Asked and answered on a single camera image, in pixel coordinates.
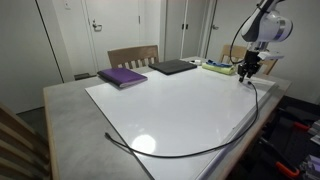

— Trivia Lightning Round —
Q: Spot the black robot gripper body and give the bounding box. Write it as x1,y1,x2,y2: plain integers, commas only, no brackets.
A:
238,50,261,75

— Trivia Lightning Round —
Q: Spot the black charging cable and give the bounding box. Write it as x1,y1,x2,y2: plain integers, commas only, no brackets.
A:
104,80,260,159

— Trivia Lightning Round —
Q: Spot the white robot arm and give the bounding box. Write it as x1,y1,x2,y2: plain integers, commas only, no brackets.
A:
238,0,293,82

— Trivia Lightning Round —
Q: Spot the yellow-green folded cloth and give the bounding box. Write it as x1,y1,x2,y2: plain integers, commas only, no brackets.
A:
202,63,235,75

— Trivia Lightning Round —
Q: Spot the wooden chair far right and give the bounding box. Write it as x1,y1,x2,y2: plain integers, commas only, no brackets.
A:
219,45,277,75

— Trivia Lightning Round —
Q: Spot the blue folded cloth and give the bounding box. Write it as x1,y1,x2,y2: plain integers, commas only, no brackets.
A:
206,59,232,68

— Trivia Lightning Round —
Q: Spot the small white eraser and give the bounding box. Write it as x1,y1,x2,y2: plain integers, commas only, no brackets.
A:
190,60,202,66

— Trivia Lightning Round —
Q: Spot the white whiteboard mat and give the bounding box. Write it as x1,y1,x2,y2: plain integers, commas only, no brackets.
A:
87,68,278,180

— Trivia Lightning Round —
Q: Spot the orange black clamp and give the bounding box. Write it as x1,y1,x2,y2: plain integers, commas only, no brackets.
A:
259,138,300,178

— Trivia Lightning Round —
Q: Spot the wooden chair far left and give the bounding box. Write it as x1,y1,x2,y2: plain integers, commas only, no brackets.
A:
108,45,159,69

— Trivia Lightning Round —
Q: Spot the purple notebook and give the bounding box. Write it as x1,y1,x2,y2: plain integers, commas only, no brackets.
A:
98,68,147,88

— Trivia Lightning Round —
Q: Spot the wooden chair near corner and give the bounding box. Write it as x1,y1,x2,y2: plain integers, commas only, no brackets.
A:
0,104,52,180

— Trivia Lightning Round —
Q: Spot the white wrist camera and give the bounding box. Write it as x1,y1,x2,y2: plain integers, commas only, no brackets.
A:
258,51,284,60

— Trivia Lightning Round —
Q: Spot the silver door handle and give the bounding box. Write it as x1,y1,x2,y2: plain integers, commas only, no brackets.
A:
92,19,102,32

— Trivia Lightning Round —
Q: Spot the white light switch plate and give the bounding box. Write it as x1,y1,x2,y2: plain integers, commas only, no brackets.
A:
64,0,71,10

